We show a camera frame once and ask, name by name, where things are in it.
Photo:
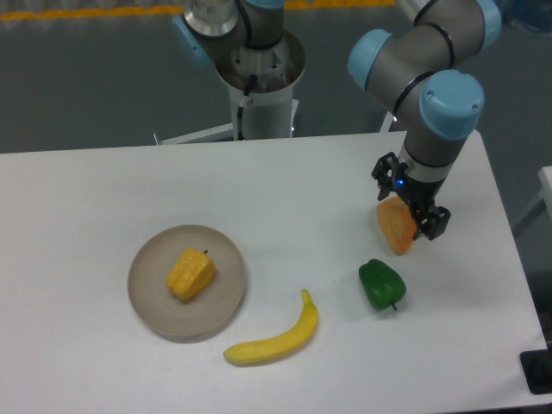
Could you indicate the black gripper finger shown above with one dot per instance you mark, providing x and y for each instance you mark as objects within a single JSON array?
[
  {"x": 431, "y": 223},
  {"x": 383, "y": 172}
]

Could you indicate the white furniture at right edge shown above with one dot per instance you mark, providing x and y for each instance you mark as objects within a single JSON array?
[{"x": 536, "y": 206}]

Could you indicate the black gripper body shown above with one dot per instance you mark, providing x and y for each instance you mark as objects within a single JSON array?
[{"x": 418, "y": 194}]

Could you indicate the black device at table edge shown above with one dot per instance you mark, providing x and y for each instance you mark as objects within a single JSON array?
[{"x": 536, "y": 365}]

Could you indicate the yellow banana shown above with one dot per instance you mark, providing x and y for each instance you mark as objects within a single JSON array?
[{"x": 257, "y": 352}]

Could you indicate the beige round plate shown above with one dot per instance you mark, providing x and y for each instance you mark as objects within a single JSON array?
[{"x": 210, "y": 309}]

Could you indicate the orange pepper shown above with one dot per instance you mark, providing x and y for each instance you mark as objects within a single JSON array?
[{"x": 397, "y": 225}]

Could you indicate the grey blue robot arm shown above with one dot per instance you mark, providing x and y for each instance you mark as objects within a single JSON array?
[{"x": 412, "y": 76}]

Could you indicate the green pepper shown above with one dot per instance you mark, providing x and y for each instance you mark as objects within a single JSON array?
[{"x": 382, "y": 285}]

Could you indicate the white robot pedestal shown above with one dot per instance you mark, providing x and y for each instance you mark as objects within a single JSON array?
[{"x": 260, "y": 85}]

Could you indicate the yellow pepper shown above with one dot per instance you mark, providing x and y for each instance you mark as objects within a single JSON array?
[{"x": 193, "y": 271}]

